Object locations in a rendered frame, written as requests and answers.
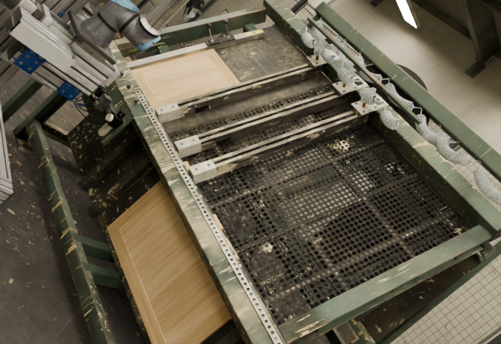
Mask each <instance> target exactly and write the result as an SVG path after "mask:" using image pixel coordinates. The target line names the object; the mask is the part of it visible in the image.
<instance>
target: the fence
mask: <svg viewBox="0 0 501 344"><path fill-rule="evenodd" d="M258 30H261V31H262V32H260V33H257V34H256V33H255V32H254V31H258ZM254 31H249V32H252V33H253V34H251V35H248V36H247V35H246V33H249V32H245V33H242V34H237V35H233V36H234V37H235V38H236V39H235V40H231V41H228V42H225V43H220V44H217V45H214V46H207V44H206V43H201V44H198V45H195V46H190V47H187V48H184V49H178V50H175V51H170V52H166V53H163V54H158V55H154V56H151V57H147V58H143V59H140V60H135V61H131V62H128V63H127V65H128V67H129V68H130V70H132V69H137V68H140V67H143V66H148V65H151V64H155V63H160V62H163V61H166V60H171V59H175V58H178V57H182V56H186V55H189V54H194V53H197V52H200V51H206V50H209V49H214V50H216V49H222V48H225V47H228V46H233V45H236V44H240V43H245V42H247V41H251V40H256V39H259V38H262V37H264V36H265V32H264V31H263V30H262V29H261V28H260V29H257V30H254Z"/></svg>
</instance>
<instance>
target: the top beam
mask: <svg viewBox="0 0 501 344"><path fill-rule="evenodd" d="M263 4H264V5H265V6H266V7H267V8H266V9H267V16H268V17H269V18H270V19H271V20H272V21H273V22H274V23H275V24H276V25H277V26H278V27H279V28H280V29H281V30H282V31H283V32H284V33H285V34H286V35H287V36H288V37H289V38H290V39H291V40H292V41H293V42H294V43H295V44H296V46H297V47H298V48H299V49H300V50H301V51H302V52H303V53H304V54H305V55H306V56H307V57H308V56H310V55H314V50H315V47H316V46H318V44H316V46H315V47H314V48H312V49H311V48H309V47H308V46H305V44H303V41H302V39H301V35H302V34H303V33H305V32H307V33H309V34H311V37H313V38H315V39H316V43H320V42H322V40H320V39H319V38H318V37H317V36H316V35H315V34H314V33H313V32H312V31H311V30H310V29H309V28H308V27H307V26H306V25H305V24H304V23H303V22H301V21H300V20H299V19H298V18H297V17H296V16H295V15H294V14H293V13H292V12H291V11H290V10H289V9H288V8H287V7H286V6H285V5H284V4H283V3H282V2H281V1H280V0H264V1H263ZM306 27H307V31H306ZM319 47H320V46H319ZM340 60H342V59H341V58H340ZM342 62H344V61H343V60H342ZM342 62H340V61H335V62H334V63H331V64H328V63H325V64H323V65H322V66H323V67H322V72H323V73H324V74H325V75H326V76H327V77H328V78H329V79H330V80H331V81H332V82H333V83H336V82H339V81H340V80H339V78H338V75H337V71H338V70H340V69H341V65H342ZM343 69H346V70H348V69H350V67H349V66H348V65H347V64H346V63H345V62H344V64H343ZM362 89H363V88H361V89H358V90H354V91H352V92H350V95H349V100H351V101H352V102H353V103H354V102H357V101H361V96H360V95H359V92H360V91H361V90H362ZM384 110H385V108H381V109H379V110H375V111H372V112H370V113H369V116H368V119H369V120H370V121H371V122H372V123H373V124H374V125H375V126H376V127H377V128H378V129H379V130H380V131H381V132H382V133H383V135H384V136H385V137H386V138H387V139H388V140H389V141H390V142H391V143H392V144H393V145H394V146H395V147H396V148H397V149H398V150H399V151H400V152H401V153H402V154H403V155H404V156H405V157H406V158H407V159H408V160H409V161H410V162H411V163H412V165H413V166H414V167H415V168H416V169H417V170H418V171H419V172H420V173H421V174H422V175H423V176H424V177H425V178H426V179H427V180H428V181H429V182H430V183H431V184H432V185H433V186H434V187H435V188H436V189H437V190H438V191H439V192H440V193H441V194H442V196H443V197H445V199H446V200H448V202H449V203H451V205H452V206H454V208H455V209H456V210H457V211H458V212H459V213H460V214H461V215H462V216H463V217H464V218H465V219H466V220H467V221H468V222H469V223H470V224H471V225H472V226H473V227H476V226H477V225H482V226H483V227H484V228H485V229H486V230H487V231H488V232H489V233H490V234H491V235H492V237H491V239H489V240H487V241H488V242H492V241H494V240H495V239H497V238H499V237H501V212H499V211H498V209H496V208H495V206H493V205H492V203H490V202H489V200H487V199H486V198H485V197H484V196H483V195H482V194H481V193H480V192H479V191H478V190H477V189H476V188H475V187H474V186H473V185H472V184H471V183H470V182H469V181H467V180H466V179H465V178H464V177H463V176H462V175H461V174H460V173H459V172H458V171H457V170H456V169H455V168H454V167H453V166H452V165H451V164H450V163H448V162H447V161H446V160H445V159H444V158H443V157H442V156H441V155H440V154H439V153H438V152H437V151H436V150H435V149H434V148H433V147H432V146H431V145H430V144H428V142H427V141H426V140H425V139H424V138H423V137H422V136H421V135H420V134H419V133H418V132H417V131H416V130H415V129H414V128H412V127H411V126H410V125H409V124H408V123H407V122H406V121H405V120H404V119H403V118H402V117H401V116H400V115H399V114H398V113H397V112H396V111H395V110H393V109H392V108H391V107H390V106H387V107H386V111H390V113H391V114H392V116H393V117H394V118H397V119H398V120H399V125H409V126H398V128H397V129H394V130H391V129H390V128H387V127H386V126H385V125H384V124H383V123H382V121H381V119H380V117H379V115H380V114H381V112H383V111H384Z"/></svg>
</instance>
